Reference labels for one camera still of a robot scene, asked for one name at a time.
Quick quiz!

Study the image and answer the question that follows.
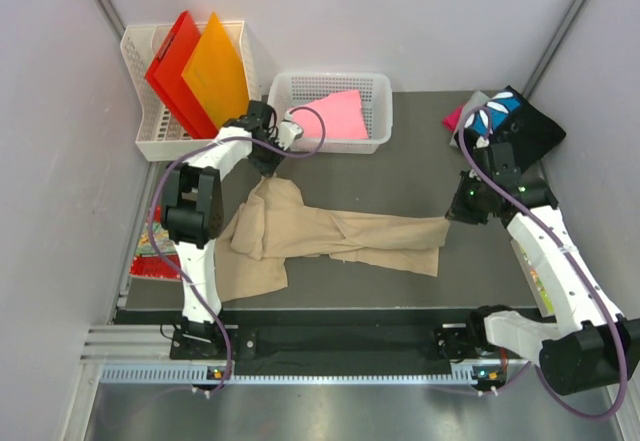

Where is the orange clip file folder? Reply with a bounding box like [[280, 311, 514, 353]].
[[182, 13, 249, 130]]

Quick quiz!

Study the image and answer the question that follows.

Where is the beige t shirt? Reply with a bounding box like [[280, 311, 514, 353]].
[[215, 178, 450, 302]]

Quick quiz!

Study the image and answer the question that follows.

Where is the magenta folded t shirt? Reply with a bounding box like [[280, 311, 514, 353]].
[[442, 104, 470, 133]]

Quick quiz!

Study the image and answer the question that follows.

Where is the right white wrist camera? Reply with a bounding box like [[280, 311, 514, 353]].
[[475, 136, 490, 149]]

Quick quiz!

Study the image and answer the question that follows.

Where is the white file organizer rack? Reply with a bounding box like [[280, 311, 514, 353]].
[[120, 21, 262, 162]]

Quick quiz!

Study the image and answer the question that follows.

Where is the pink t shirt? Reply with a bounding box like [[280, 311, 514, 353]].
[[293, 90, 368, 140]]

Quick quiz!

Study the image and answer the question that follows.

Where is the red illustrated book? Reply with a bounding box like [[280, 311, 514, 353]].
[[129, 207, 181, 282]]

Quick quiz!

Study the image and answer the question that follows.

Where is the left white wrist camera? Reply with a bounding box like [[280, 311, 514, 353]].
[[276, 113, 304, 151]]

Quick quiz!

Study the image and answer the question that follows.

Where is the white perforated plastic basket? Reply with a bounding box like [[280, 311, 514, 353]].
[[268, 72, 393, 154]]

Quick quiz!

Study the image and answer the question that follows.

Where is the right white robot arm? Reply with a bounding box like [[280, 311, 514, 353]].
[[446, 143, 639, 395]]

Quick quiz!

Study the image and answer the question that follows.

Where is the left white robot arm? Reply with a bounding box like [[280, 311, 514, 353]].
[[160, 101, 303, 359]]

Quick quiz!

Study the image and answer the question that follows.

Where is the green treehouse book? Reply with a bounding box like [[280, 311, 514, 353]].
[[510, 240, 554, 318]]

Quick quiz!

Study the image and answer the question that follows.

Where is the grey folded t shirt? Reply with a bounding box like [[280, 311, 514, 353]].
[[449, 91, 489, 149]]

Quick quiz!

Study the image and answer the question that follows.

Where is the red clip file folder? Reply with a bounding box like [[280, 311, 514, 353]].
[[145, 11, 218, 139]]

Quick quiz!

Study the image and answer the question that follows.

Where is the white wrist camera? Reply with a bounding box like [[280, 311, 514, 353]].
[[276, 113, 304, 151], [475, 136, 490, 149]]

